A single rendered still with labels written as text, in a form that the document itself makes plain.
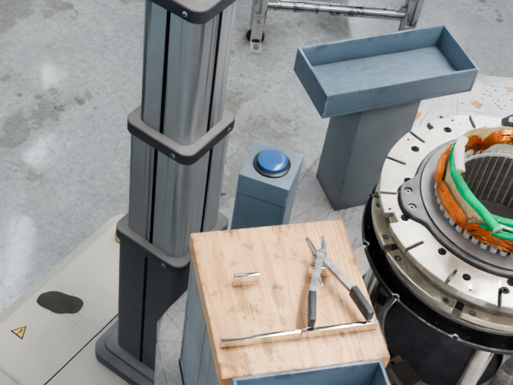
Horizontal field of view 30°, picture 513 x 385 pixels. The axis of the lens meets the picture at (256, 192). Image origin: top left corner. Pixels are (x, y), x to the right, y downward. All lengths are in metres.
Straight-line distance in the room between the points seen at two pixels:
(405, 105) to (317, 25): 1.78
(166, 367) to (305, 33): 1.96
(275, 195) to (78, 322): 0.86
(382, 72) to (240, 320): 0.54
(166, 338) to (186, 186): 0.24
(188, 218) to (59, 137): 1.23
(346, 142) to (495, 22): 2.00
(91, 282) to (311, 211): 0.68
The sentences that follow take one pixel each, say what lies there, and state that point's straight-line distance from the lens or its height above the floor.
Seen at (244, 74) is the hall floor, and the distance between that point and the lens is 2.98.
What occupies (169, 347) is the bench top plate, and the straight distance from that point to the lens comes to 1.38.
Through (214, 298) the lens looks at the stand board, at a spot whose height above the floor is 1.06.
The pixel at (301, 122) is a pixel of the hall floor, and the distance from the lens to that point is 2.85.
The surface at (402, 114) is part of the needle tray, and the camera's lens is 1.47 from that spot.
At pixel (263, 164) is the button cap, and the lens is 1.25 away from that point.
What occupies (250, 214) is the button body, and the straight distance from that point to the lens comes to 1.30.
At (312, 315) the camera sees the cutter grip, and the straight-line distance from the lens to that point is 1.05.
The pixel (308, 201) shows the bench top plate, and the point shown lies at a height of 0.78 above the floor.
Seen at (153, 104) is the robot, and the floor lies 0.97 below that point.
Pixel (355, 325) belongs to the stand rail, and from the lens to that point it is 1.07.
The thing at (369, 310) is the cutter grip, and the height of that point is 1.10.
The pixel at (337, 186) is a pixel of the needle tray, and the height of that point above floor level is 0.83.
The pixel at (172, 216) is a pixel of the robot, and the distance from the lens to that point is 1.55.
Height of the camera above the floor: 1.95
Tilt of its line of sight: 48 degrees down
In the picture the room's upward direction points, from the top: 10 degrees clockwise
